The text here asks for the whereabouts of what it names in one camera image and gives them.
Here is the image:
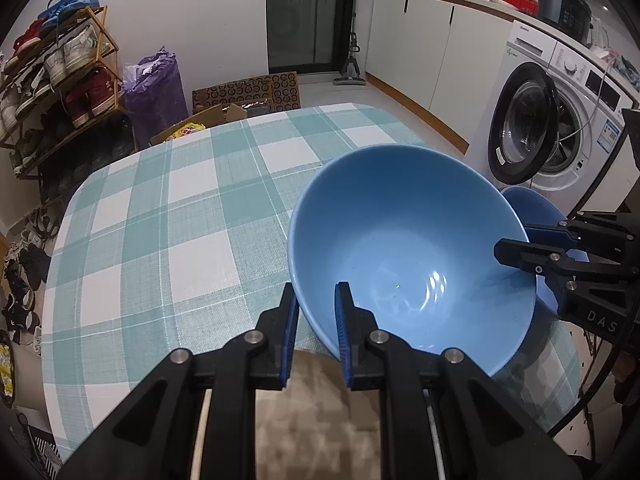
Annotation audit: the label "dark blue bowl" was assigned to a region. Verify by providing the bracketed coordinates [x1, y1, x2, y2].
[499, 185, 591, 313]

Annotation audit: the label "light blue bowl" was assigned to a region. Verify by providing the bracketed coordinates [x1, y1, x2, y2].
[288, 144, 536, 375]

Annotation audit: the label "cream plate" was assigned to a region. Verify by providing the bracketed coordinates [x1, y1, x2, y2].
[248, 350, 390, 479]

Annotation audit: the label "white kitchen cabinets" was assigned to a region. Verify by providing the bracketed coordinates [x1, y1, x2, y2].
[366, 0, 513, 153]

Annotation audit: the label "white washing machine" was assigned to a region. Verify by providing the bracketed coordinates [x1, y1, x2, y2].
[463, 22, 638, 216]

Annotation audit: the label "black white patterned rug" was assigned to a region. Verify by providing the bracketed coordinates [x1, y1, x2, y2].
[17, 412, 63, 468]

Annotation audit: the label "white trash bin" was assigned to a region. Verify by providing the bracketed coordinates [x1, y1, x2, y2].
[10, 342, 47, 413]

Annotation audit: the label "teal checked tablecloth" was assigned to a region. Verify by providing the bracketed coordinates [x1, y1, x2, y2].
[42, 103, 419, 456]

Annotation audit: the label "black pressure cooker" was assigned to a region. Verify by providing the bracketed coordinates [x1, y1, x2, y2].
[537, 0, 592, 44]

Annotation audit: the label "upright vacuum cleaner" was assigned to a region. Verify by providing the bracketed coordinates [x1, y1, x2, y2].
[333, 12, 367, 87]

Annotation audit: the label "patterned cardboard box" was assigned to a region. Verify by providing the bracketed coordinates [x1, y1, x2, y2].
[192, 72, 300, 113]

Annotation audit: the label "yellow snack bag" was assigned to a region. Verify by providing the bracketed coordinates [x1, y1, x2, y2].
[166, 122, 205, 141]

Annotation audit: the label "open brown cardboard box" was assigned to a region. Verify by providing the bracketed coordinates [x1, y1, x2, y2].
[150, 103, 247, 146]

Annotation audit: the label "purple plastic bag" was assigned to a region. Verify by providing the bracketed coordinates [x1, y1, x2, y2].
[122, 47, 189, 148]

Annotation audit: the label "black glass door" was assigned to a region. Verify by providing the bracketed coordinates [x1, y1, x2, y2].
[266, 0, 355, 74]

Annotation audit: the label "wooden shoe rack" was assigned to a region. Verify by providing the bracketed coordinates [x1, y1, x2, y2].
[1, 6, 137, 196]

